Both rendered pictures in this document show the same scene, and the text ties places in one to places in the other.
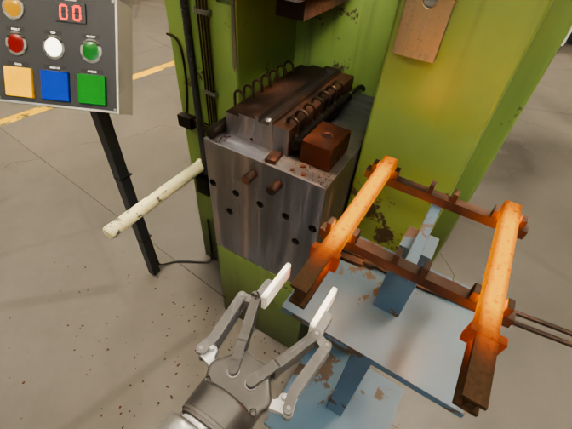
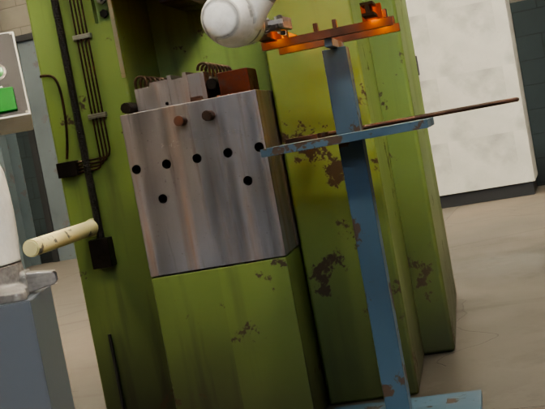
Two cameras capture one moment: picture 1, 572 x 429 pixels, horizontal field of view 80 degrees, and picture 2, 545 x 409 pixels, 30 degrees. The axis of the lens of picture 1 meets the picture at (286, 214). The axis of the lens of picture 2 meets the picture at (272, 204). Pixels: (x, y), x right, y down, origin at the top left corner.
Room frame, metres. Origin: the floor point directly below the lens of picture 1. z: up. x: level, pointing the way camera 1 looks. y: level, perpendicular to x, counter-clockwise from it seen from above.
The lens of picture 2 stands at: (-1.93, 0.66, 0.78)
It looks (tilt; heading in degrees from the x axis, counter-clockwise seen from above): 4 degrees down; 344
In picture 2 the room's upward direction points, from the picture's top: 10 degrees counter-clockwise
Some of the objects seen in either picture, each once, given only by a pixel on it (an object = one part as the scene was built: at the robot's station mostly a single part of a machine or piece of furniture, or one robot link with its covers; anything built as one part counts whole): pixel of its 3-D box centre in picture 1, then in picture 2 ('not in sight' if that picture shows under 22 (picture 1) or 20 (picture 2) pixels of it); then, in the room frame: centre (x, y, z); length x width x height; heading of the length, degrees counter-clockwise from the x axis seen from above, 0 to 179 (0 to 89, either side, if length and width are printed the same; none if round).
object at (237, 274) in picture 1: (294, 255); (254, 329); (0.97, -0.05, 0.23); 0.56 x 0.38 x 0.47; 153
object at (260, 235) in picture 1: (304, 174); (225, 177); (0.97, -0.05, 0.69); 0.56 x 0.38 x 0.45; 153
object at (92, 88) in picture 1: (93, 89); (1, 101); (0.85, 0.54, 1.01); 0.07 x 0.05 x 0.07; 88
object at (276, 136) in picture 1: (294, 100); (190, 92); (0.99, 0.00, 0.96); 0.42 x 0.20 x 0.09; 153
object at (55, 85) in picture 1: (56, 86); not in sight; (0.86, 0.64, 1.01); 0.07 x 0.05 x 0.07; 88
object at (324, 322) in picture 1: (326, 333); not in sight; (0.21, -0.07, 1.02); 0.05 x 0.03 x 0.01; 152
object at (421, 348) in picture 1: (388, 303); (350, 136); (0.44, -0.25, 0.75); 0.40 x 0.30 x 0.02; 61
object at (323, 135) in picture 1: (325, 145); (238, 82); (0.77, -0.09, 0.95); 0.12 x 0.09 x 0.07; 153
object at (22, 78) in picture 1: (20, 82); not in sight; (0.86, 0.74, 1.01); 0.07 x 0.05 x 0.07; 88
